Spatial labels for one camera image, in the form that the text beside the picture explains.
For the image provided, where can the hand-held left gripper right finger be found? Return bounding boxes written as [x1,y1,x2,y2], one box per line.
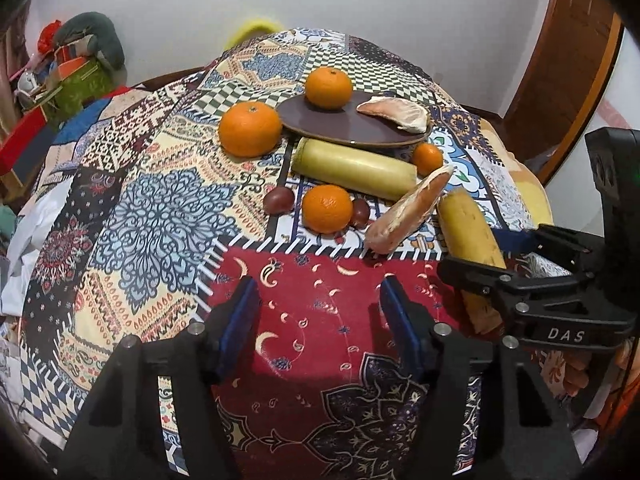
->
[370,275,586,480]

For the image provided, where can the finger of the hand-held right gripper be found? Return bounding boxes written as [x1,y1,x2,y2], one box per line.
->
[492,224,608,281]
[436,254,596,316]

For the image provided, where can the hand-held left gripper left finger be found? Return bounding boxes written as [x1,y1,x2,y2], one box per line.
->
[60,276,263,480]

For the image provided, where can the peeled pomelo segment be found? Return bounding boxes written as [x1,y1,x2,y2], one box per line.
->
[364,164,455,255]
[356,96,431,134]

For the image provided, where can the dark red round fruit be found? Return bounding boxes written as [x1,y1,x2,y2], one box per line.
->
[348,197,371,228]
[263,186,296,216]

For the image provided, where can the small orange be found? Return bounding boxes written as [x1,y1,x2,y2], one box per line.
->
[411,142,444,177]

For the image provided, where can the medium orange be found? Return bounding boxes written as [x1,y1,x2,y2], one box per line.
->
[302,184,354,234]

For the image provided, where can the large orange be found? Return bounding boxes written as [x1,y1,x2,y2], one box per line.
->
[218,101,283,158]
[305,66,353,110]

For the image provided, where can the brown round plate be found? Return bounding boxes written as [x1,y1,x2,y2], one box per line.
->
[277,91,433,150]

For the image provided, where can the person's right hand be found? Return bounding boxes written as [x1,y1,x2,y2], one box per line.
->
[547,350,593,398]

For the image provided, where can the yellow bed sheet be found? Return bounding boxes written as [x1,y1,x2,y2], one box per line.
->
[480,120,553,226]

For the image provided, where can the patchwork patterned blanket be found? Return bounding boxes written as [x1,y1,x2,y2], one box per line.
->
[15,27,556,478]

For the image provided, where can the brown wooden wardrobe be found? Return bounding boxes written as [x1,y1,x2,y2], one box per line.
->
[502,0,623,186]

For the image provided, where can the white crumpled cloth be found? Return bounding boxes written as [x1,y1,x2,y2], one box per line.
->
[0,187,76,316]

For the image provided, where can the green bag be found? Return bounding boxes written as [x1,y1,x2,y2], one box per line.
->
[50,57,118,121]

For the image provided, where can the red box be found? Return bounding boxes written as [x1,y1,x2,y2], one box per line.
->
[0,110,56,176]

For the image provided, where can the yellow curved chair back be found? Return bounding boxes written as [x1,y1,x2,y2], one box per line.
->
[225,17,281,51]

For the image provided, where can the orange box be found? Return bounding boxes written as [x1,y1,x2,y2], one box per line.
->
[55,55,93,78]

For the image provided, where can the grey-green plush cushion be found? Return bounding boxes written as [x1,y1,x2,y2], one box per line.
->
[52,11,126,71]

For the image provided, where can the red plastic bag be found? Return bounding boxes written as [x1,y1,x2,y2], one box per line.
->
[39,20,63,53]

